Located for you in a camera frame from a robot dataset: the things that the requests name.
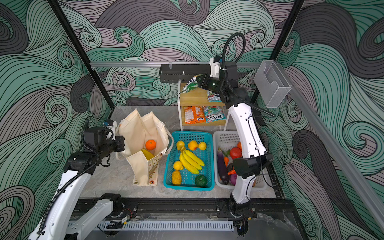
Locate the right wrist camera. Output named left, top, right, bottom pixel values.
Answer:
left=209, top=56, right=223, bottom=79

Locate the red tomato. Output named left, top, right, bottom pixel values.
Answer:
left=230, top=147, right=242, bottom=160

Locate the orange snack bag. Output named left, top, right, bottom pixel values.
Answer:
left=184, top=106, right=206, bottom=125

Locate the orange mandarin fruit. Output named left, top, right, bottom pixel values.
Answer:
left=145, top=140, right=157, bottom=151

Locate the cream canvas grocery bag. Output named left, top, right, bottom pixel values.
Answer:
left=116, top=110, right=174, bottom=186

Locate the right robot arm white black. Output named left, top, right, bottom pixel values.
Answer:
left=198, top=33, right=274, bottom=215

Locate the single yellow banana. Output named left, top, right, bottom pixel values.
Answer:
left=141, top=149, right=155, bottom=161

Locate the yellow lemon on bananas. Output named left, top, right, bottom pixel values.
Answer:
left=173, top=161, right=184, bottom=171

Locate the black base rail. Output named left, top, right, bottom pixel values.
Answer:
left=56, top=197, right=298, bottom=220

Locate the white wooden two-tier shelf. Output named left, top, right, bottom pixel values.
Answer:
left=177, top=80, right=230, bottom=131

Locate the aluminium wall rail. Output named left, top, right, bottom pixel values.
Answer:
left=274, top=61, right=384, bottom=232
left=89, top=61, right=262, bottom=69

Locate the orange carrot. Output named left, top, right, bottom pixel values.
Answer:
left=223, top=150, right=230, bottom=167
left=228, top=169, right=236, bottom=175

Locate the aluminium wall rail right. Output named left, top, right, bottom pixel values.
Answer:
left=274, top=61, right=384, bottom=232

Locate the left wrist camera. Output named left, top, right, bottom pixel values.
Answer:
left=104, top=119, right=117, bottom=141

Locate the white plastic basket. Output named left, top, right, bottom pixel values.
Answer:
left=213, top=131, right=268, bottom=192

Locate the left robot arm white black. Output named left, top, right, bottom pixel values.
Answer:
left=28, top=120, right=125, bottom=240

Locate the yellow lemon left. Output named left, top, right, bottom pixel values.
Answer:
left=176, top=141, right=185, bottom=151

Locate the yellow banana bunch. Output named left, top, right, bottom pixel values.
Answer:
left=179, top=148, right=205, bottom=175

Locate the green avocado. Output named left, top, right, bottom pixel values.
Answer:
left=195, top=175, right=208, bottom=188

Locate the white slotted cable duct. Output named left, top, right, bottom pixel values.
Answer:
left=96, top=220, right=235, bottom=232

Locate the purple eggplant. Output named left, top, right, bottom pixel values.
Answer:
left=217, top=148, right=230, bottom=185

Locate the yellow textured pineapple fruit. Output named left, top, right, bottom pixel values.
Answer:
left=172, top=170, right=182, bottom=186

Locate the yellow green Fox's candy bag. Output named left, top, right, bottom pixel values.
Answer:
left=181, top=74, right=205, bottom=94

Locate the yellow orange fruit top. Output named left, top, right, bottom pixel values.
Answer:
left=188, top=141, right=199, bottom=151

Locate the teal plastic basket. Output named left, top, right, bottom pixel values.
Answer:
left=164, top=131, right=215, bottom=192

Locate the clear acrylic wall holder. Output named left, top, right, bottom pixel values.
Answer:
left=254, top=60, right=292, bottom=109

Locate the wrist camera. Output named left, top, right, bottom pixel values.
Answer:
left=104, top=119, right=117, bottom=141
left=209, top=56, right=223, bottom=79

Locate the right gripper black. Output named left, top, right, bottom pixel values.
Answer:
left=199, top=71, right=231, bottom=96

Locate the teal Fox's candy bag lower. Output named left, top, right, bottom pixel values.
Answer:
left=203, top=106, right=226, bottom=123

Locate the teal red candy bag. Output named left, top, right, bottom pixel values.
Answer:
left=207, top=91, right=222, bottom=103

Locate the purple red onion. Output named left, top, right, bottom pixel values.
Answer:
left=230, top=174, right=238, bottom=186

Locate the yellow lemon right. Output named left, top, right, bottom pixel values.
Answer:
left=198, top=142, right=207, bottom=151

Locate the aluminium wall rail back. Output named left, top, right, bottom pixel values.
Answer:
left=89, top=61, right=262, bottom=69

